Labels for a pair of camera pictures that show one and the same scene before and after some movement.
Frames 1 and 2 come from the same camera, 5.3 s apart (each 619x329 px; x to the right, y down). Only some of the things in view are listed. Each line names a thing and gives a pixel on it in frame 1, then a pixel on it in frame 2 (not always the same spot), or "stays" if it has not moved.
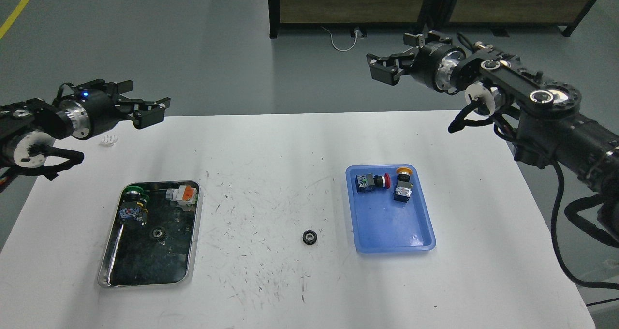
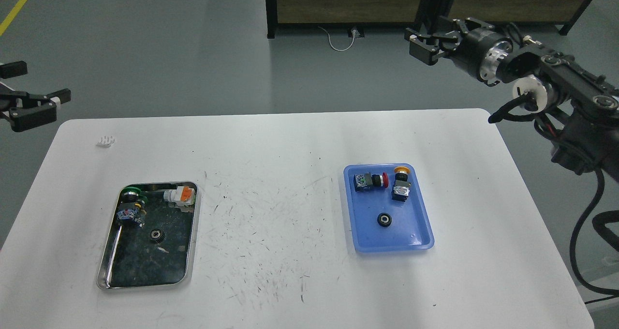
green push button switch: x=134 y=207 stays
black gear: x=309 y=237 to x=384 y=219
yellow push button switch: x=403 y=191 stays
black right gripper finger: x=388 y=69 to x=426 y=49
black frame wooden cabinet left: x=344 y=3 stays
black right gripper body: x=434 y=64 to x=479 y=51
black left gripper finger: x=113 y=88 to x=12 y=69
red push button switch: x=368 y=182 stays
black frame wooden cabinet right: x=500 y=5 stays
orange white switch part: x=184 y=195 stays
